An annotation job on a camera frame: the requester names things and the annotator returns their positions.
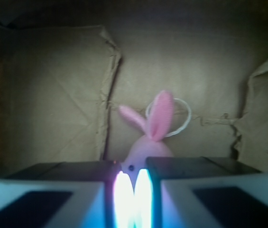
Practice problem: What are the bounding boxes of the pink plush bunny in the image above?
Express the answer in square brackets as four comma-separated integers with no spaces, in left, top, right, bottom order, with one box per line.
[118,90,193,181]

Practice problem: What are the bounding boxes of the brown paper bag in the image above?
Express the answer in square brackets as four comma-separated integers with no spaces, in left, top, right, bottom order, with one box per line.
[0,8,268,176]

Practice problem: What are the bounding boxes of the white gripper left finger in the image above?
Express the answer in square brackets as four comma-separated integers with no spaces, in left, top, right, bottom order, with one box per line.
[0,161,121,228]

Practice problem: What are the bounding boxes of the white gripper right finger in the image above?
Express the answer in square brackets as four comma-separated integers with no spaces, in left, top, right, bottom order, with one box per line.
[146,157,268,228]

